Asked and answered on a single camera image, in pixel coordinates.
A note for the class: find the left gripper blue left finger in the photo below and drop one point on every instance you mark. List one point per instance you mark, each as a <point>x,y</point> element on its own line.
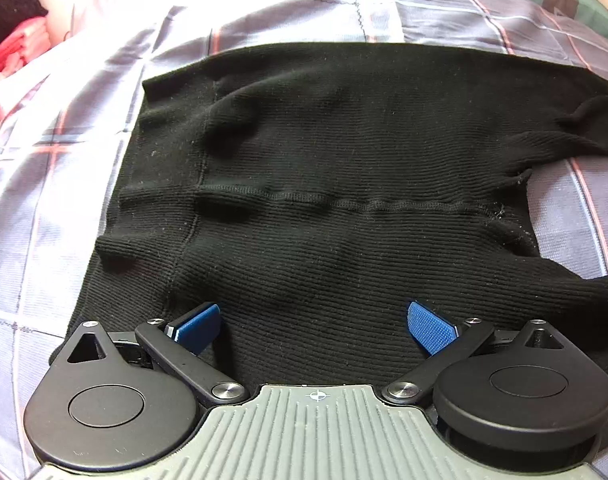
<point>175,347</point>

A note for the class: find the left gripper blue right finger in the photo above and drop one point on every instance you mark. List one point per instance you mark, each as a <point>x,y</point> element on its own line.
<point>446,342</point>

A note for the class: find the black knit pants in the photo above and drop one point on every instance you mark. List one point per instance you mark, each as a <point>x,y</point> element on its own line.
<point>313,191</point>

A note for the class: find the purple plaid bed sheet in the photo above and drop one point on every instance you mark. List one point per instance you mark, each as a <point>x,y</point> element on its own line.
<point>65,120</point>

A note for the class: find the red folded clothes pile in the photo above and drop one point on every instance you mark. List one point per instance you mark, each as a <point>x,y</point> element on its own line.
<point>24,44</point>

